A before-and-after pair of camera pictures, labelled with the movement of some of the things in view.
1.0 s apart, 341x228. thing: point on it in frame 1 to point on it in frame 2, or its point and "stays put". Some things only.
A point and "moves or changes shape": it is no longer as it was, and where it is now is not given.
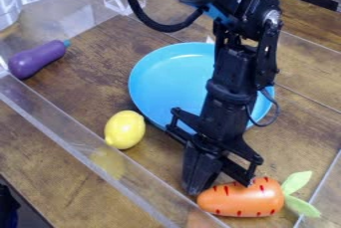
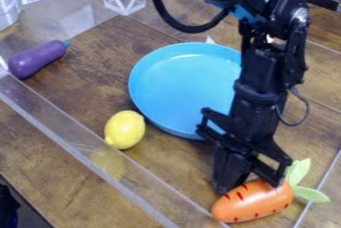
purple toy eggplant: x=25 y=64 stays put
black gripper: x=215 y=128 to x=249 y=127
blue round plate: x=170 y=77 stays put
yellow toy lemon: x=124 y=128 stays put
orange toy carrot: x=262 y=199 moves or changes shape
